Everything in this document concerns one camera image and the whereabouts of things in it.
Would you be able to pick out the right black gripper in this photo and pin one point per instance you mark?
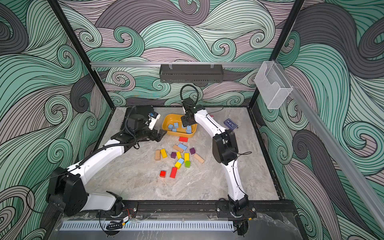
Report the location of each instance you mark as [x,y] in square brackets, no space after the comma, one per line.
[184,121]

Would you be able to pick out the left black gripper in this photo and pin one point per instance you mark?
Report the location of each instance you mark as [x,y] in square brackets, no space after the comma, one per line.
[153,136]

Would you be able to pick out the blue long block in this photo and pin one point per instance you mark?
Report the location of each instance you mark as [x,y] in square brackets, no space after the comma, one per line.
[182,147]
[189,130]

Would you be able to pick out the blue long block top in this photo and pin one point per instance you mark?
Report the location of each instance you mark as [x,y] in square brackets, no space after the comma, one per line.
[182,147]

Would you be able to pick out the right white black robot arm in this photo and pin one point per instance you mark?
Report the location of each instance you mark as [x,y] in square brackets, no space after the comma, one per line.
[225,151]

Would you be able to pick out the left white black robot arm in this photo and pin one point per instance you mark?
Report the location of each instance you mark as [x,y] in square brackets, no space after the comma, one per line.
[66,190]

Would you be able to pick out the yellow plastic basket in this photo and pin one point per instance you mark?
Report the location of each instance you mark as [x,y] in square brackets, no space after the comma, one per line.
[174,118]

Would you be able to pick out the yellow block left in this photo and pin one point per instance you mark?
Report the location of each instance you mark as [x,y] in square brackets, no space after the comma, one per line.
[164,153]

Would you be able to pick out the natural wood block top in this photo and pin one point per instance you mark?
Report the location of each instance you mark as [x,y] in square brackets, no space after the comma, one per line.
[178,149]

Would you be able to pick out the red flat block top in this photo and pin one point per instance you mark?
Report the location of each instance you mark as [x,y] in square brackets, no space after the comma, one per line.
[183,139]

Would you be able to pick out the natural wood block left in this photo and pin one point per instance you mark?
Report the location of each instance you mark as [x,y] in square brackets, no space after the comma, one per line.
[158,155]

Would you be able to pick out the yellow small long block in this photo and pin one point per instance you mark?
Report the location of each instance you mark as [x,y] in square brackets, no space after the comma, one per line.
[178,155]

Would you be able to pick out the black hard case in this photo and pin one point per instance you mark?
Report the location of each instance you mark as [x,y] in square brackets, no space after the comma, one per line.
[137,118]

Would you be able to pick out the yellow long block centre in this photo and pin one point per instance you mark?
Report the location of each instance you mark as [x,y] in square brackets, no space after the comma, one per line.
[186,157]

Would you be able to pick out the natural wood long block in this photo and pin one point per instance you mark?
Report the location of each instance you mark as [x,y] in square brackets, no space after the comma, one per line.
[199,158]

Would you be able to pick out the green cube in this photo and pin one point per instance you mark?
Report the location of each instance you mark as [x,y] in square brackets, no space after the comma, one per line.
[187,164]

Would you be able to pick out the dark blue small card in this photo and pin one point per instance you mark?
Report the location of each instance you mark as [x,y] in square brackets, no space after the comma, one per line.
[230,124]

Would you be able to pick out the red long block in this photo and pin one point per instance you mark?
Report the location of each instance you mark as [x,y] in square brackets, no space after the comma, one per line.
[173,172]

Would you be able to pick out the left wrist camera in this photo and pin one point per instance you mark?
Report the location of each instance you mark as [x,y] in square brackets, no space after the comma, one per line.
[153,117]

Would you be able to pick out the black wall shelf tray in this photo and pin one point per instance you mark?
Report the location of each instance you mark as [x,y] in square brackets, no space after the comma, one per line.
[193,73]

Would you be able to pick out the clear acrylic wall holder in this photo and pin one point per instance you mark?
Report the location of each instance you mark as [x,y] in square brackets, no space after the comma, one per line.
[273,84]

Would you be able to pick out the white slotted cable duct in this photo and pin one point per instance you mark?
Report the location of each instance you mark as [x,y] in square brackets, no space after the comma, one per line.
[151,226]

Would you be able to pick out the black front rail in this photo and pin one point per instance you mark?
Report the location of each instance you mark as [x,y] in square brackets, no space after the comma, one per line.
[218,208]

